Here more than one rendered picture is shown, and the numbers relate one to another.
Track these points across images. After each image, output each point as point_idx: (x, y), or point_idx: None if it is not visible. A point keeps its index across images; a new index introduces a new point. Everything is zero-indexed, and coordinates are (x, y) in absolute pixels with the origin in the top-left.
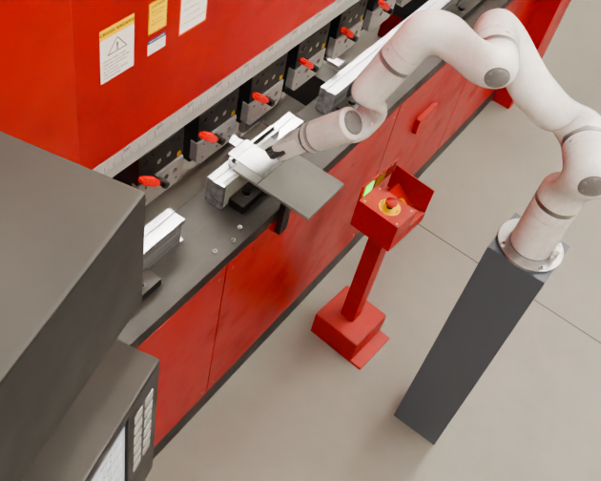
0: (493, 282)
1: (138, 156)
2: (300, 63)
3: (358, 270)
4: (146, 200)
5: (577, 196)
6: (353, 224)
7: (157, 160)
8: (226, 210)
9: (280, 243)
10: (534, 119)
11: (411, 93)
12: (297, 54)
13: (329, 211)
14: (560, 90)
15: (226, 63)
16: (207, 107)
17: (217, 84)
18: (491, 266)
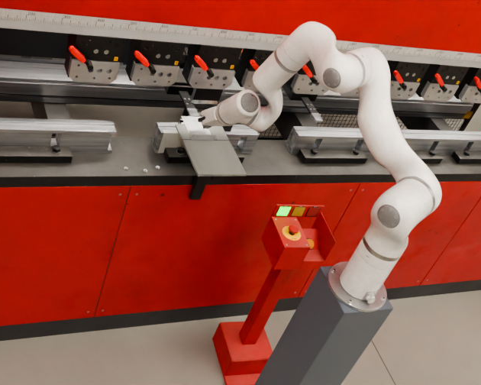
0: (315, 304)
1: (77, 31)
2: (250, 63)
3: (259, 292)
4: (77, 77)
5: (379, 224)
6: (262, 238)
7: (94, 50)
8: (159, 155)
9: (197, 218)
10: (366, 143)
11: (375, 179)
12: (253, 58)
13: (261, 233)
14: (394, 126)
15: (175, 12)
16: (150, 38)
17: (163, 24)
18: (317, 287)
